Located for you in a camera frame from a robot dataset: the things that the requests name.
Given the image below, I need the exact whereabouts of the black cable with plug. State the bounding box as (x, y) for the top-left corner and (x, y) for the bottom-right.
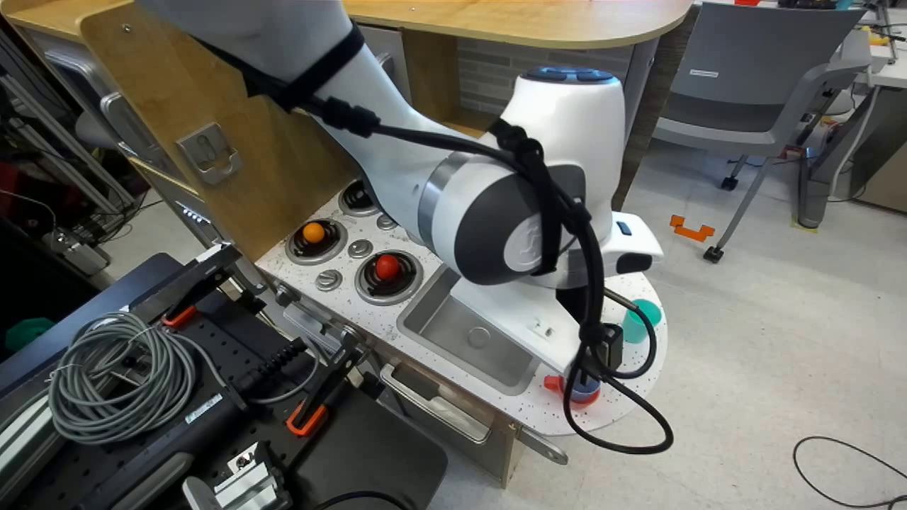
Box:
(232, 338), (314, 399)

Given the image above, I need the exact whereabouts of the grey chair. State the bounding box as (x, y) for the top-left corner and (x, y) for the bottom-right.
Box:
(652, 2), (874, 264)

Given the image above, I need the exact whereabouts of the silver cabinet door handle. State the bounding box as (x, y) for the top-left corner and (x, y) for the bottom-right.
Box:
(520, 427), (570, 466)

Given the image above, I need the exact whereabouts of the silver oven door handle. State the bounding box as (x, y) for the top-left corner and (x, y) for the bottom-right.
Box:
(380, 363), (492, 445)

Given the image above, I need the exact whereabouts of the oven door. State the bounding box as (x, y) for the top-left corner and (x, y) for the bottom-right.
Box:
(368, 354), (519, 489)

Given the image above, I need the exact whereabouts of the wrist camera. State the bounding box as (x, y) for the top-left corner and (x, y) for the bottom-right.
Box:
(599, 323), (626, 370)

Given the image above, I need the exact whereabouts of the teal cup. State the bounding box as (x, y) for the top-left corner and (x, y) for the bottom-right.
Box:
(622, 298), (663, 345)

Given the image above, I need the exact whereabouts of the black clamp with orange tips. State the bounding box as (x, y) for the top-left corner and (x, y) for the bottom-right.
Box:
(286, 329), (370, 438)
(131, 242), (267, 331)

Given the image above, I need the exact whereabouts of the toy burner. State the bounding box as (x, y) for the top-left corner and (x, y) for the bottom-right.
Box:
(338, 180), (384, 217)
(286, 218), (349, 266)
(354, 249), (424, 307)

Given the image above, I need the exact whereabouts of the coil of grey cable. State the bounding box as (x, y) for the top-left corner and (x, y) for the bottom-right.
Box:
(47, 312), (198, 446)

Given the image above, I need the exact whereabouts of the silver metal bracket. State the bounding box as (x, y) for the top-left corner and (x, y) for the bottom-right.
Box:
(182, 442), (292, 510)

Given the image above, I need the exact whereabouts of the toy kitchen sink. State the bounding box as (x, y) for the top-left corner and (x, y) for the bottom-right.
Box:
(397, 266), (543, 396)

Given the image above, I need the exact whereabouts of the grey desk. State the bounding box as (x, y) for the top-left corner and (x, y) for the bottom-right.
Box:
(797, 0), (907, 229)

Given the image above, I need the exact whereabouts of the orange bracket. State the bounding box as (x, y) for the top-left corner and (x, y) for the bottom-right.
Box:
(669, 214), (716, 243)

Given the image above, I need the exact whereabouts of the metal hook plate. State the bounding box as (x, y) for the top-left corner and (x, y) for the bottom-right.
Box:
(176, 123), (244, 186)

